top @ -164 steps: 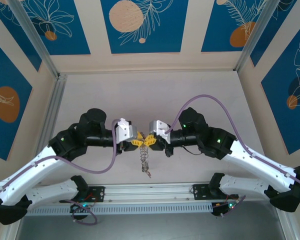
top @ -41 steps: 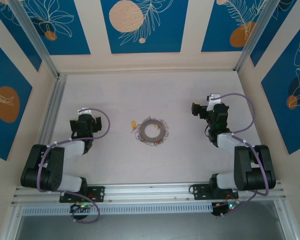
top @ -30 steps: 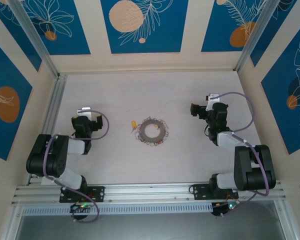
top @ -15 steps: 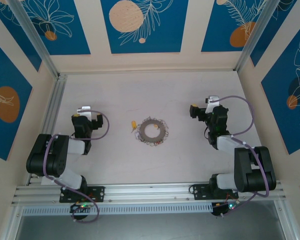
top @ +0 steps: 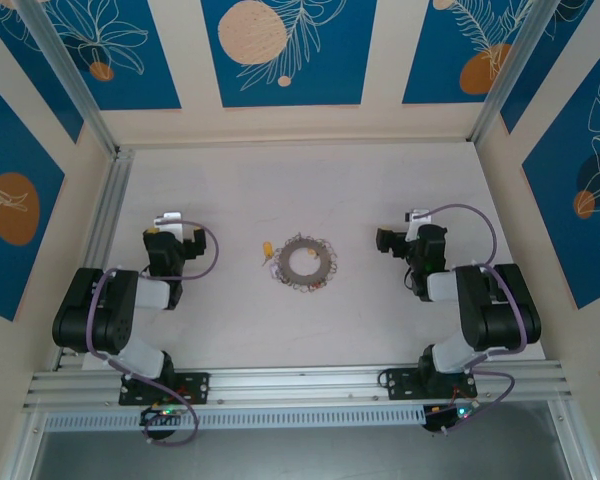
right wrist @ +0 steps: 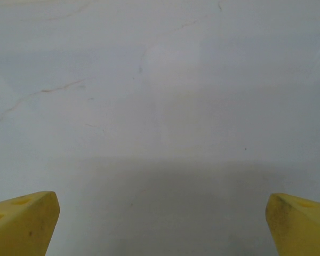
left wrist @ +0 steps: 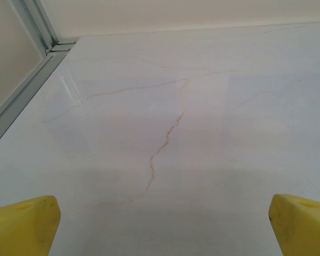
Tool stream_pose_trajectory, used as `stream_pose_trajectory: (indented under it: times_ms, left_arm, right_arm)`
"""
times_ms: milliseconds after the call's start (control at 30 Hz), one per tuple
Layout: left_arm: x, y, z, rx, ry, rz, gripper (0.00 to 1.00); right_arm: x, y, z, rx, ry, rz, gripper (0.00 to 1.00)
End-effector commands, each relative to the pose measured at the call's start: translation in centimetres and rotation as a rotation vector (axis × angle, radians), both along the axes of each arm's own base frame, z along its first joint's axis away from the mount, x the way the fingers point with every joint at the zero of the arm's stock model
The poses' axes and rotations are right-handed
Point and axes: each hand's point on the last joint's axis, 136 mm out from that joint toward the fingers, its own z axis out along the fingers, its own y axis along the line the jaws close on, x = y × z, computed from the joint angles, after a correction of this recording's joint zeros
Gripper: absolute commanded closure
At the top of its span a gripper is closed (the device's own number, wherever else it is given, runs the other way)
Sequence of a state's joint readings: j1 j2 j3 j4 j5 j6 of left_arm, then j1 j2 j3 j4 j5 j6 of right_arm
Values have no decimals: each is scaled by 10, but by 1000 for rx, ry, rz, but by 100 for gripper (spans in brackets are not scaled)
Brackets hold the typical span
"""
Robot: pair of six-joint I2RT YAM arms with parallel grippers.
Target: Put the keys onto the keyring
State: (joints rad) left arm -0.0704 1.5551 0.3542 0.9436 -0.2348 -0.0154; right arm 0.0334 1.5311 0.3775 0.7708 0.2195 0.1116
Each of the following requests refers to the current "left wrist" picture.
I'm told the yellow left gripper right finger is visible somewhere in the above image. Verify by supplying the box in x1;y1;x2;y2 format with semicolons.
267;193;320;256

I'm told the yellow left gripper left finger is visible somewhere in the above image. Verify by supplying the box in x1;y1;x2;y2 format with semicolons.
0;195;62;256

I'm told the aluminium side rail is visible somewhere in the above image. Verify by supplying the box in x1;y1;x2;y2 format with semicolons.
0;41;77;153

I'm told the aluminium frame post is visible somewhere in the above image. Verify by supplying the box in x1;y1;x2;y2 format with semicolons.
14;0;61;55

